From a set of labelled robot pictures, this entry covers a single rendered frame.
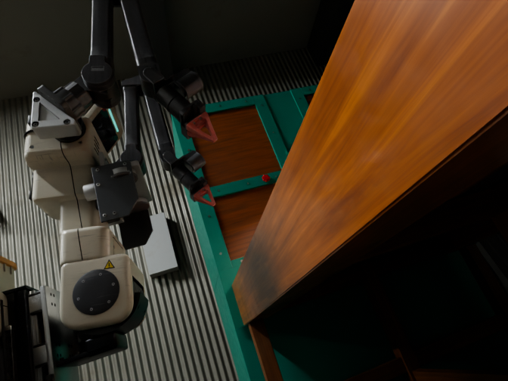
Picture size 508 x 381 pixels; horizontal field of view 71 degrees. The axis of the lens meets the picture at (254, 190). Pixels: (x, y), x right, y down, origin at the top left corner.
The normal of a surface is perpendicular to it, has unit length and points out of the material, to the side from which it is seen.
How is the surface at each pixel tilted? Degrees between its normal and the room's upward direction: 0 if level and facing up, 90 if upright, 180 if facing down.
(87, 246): 90
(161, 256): 90
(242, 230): 90
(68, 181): 90
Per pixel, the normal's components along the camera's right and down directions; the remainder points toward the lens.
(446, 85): -0.94, 0.23
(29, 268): 0.11, -0.43
